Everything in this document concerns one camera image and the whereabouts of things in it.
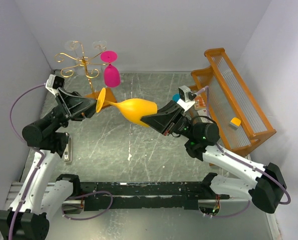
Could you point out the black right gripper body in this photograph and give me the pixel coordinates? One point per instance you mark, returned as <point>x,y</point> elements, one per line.
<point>182,124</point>

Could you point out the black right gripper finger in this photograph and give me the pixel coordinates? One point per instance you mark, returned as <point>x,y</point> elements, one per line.
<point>172,108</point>
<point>164,123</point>

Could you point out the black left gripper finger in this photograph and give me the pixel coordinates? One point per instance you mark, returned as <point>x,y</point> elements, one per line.
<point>70,98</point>
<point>82,108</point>

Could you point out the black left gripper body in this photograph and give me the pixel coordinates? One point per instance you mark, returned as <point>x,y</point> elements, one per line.
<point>62,107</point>

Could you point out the blue wine glass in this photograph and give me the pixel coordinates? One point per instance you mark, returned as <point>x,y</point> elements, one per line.
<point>176,97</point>

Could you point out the yellow wine glass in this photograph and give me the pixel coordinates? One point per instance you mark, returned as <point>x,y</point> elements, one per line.
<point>132,109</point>

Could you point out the pink wine glass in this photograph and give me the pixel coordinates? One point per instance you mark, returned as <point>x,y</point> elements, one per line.
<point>111,73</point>

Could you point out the clear wine glass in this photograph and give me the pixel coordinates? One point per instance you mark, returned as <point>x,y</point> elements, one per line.
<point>99,47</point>
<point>74,49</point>

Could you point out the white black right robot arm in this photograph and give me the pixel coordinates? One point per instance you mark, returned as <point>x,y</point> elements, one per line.
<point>263,185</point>

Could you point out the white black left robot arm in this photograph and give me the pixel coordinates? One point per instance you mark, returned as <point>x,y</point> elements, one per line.
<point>30,213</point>

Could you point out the wooden dish rack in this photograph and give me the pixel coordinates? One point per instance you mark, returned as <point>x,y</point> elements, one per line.
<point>227,97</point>

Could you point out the silver black stapler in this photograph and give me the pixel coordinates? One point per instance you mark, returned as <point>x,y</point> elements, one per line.
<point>67,156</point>

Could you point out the yellow grey small block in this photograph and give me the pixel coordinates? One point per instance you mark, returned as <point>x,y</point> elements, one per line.
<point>235,123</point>

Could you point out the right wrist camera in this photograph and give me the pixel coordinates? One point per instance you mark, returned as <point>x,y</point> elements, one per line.
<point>186,98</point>

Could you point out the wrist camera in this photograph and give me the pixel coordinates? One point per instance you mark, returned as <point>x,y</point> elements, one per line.
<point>186,98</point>
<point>53,83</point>

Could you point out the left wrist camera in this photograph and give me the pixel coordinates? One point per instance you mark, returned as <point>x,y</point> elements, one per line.
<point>53,83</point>

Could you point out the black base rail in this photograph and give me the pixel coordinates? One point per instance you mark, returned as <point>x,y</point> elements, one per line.
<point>149,195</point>

